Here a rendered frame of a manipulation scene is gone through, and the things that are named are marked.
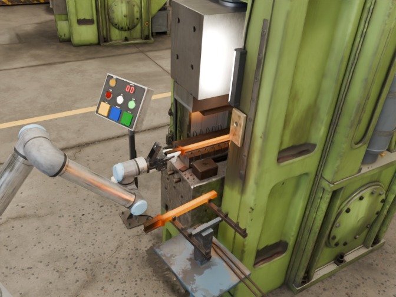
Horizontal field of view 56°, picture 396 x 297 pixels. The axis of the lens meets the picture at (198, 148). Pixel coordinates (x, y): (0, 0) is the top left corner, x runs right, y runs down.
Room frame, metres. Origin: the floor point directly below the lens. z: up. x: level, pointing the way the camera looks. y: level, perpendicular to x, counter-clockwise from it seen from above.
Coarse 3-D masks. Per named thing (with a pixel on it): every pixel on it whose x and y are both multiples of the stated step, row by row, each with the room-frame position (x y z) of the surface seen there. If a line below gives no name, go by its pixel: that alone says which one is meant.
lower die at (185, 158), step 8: (224, 128) 2.02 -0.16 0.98; (200, 136) 1.91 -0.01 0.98; (208, 136) 1.90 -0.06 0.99; (216, 136) 1.90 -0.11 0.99; (176, 144) 1.78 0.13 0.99; (184, 144) 1.79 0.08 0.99; (208, 144) 1.79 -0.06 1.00; (216, 144) 1.81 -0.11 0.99; (224, 144) 1.81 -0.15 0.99; (184, 152) 1.70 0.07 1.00; (216, 152) 1.75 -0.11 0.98; (224, 152) 1.78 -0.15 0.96; (184, 160) 1.70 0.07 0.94; (192, 160) 1.67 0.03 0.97
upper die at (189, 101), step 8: (176, 88) 1.80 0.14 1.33; (176, 96) 1.80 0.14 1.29; (184, 96) 1.72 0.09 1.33; (192, 96) 1.66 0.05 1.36; (216, 96) 1.73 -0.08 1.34; (224, 96) 1.76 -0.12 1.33; (184, 104) 1.72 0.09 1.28; (192, 104) 1.66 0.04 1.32; (200, 104) 1.68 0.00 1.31; (208, 104) 1.71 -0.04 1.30; (216, 104) 1.73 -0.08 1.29; (224, 104) 1.76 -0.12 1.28; (192, 112) 1.66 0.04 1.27
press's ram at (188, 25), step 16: (176, 0) 1.85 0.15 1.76; (192, 0) 1.88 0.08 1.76; (208, 0) 1.90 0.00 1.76; (176, 16) 1.82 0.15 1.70; (192, 16) 1.69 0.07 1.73; (208, 16) 1.63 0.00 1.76; (224, 16) 1.67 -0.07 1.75; (240, 16) 1.72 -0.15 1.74; (176, 32) 1.81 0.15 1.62; (192, 32) 1.69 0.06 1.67; (208, 32) 1.63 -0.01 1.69; (224, 32) 1.67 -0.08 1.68; (240, 32) 1.73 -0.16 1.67; (176, 48) 1.81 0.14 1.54; (192, 48) 1.68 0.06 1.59; (208, 48) 1.63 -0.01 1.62; (224, 48) 1.68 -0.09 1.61; (176, 64) 1.81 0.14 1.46; (192, 64) 1.67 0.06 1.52; (208, 64) 1.64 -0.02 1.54; (224, 64) 1.68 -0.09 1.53; (176, 80) 1.82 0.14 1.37; (192, 80) 1.67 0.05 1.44; (208, 80) 1.64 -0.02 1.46; (224, 80) 1.69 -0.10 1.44; (208, 96) 1.64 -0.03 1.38
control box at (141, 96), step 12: (108, 84) 2.19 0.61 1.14; (120, 84) 2.15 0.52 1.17; (132, 84) 2.12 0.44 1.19; (132, 96) 2.07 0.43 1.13; (144, 96) 2.04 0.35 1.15; (96, 108) 2.14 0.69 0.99; (120, 108) 2.06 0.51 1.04; (132, 108) 2.02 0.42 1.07; (144, 108) 2.04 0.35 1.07; (120, 120) 2.02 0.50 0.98; (132, 120) 1.98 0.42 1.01
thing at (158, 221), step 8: (192, 200) 1.32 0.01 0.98; (200, 200) 1.33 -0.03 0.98; (176, 208) 1.26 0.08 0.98; (184, 208) 1.27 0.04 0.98; (192, 208) 1.29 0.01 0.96; (160, 216) 1.20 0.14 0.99; (168, 216) 1.20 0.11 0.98; (176, 216) 1.23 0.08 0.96; (144, 224) 1.14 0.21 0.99; (152, 224) 1.15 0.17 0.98; (160, 224) 1.18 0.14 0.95
